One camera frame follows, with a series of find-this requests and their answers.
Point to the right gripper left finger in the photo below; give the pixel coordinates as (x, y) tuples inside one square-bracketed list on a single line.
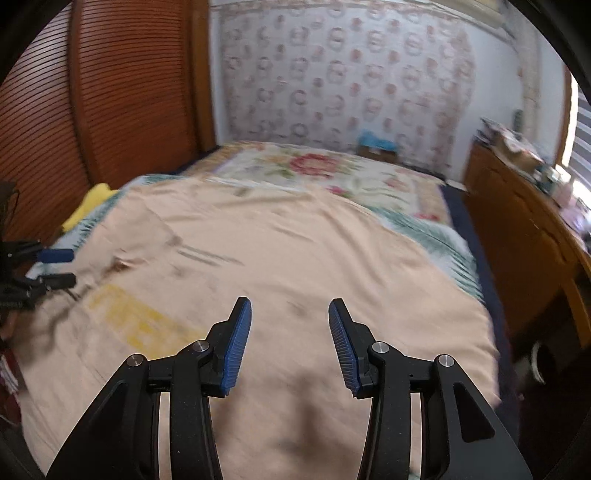
[(117, 436)]

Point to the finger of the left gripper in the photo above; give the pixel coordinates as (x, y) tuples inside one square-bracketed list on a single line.
[(50, 255), (54, 282)]

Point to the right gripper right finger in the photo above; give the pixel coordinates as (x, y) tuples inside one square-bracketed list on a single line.
[(462, 437)]

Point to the beige printed t-shirt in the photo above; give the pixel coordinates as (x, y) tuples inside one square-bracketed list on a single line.
[(170, 260)]

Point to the yellow plush toy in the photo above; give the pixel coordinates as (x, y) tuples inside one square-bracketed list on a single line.
[(95, 197)]

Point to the brown louvered wardrobe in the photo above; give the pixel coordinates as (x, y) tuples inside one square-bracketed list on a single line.
[(97, 92)]

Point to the brown wooden cabinet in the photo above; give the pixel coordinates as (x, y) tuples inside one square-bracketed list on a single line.
[(534, 257)]

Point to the floral bed sheet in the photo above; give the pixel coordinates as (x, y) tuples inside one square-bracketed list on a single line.
[(360, 180)]

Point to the cardboard box on bed head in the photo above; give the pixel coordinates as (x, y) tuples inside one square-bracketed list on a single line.
[(375, 148)]

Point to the cardboard box on cabinet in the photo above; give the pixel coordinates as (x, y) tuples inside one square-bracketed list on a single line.
[(518, 153)]

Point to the striped window blind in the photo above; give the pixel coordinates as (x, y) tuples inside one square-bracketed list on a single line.
[(580, 161)]

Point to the patterned lace curtain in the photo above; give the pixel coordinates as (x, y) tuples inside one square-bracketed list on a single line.
[(322, 73)]

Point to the white wrapped pipe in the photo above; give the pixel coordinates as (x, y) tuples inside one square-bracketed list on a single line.
[(529, 56)]

